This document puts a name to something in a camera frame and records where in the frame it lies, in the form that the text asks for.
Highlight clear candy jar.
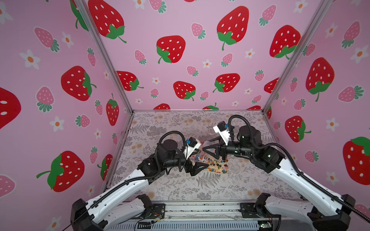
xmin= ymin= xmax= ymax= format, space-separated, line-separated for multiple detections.
xmin=207 ymin=126 xmax=215 ymax=136
xmin=195 ymin=151 xmax=212 ymax=164

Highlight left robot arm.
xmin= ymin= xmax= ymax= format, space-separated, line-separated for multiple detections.
xmin=70 ymin=137 xmax=208 ymax=231

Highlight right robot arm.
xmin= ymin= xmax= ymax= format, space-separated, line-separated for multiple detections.
xmin=202 ymin=124 xmax=355 ymax=231

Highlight poured candies on tray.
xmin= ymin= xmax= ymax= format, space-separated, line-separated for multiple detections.
xmin=207 ymin=156 xmax=229 ymax=174

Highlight floral yellow tray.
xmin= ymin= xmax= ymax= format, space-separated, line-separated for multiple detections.
xmin=184 ymin=143 xmax=229 ymax=176

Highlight white vented strip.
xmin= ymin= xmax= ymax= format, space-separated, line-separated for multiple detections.
xmin=110 ymin=220 xmax=260 ymax=231

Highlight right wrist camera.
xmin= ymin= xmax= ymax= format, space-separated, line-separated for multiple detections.
xmin=213 ymin=121 xmax=234 ymax=146

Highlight aluminium front rail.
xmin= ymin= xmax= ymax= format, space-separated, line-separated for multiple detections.
xmin=83 ymin=201 xmax=322 ymax=222

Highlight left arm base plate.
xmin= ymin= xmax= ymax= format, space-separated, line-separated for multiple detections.
xmin=132 ymin=194 xmax=166 ymax=219

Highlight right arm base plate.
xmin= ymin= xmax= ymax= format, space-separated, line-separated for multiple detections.
xmin=240 ymin=193 xmax=280 ymax=218

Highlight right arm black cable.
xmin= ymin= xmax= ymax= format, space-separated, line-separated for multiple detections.
xmin=228 ymin=115 xmax=370 ymax=223

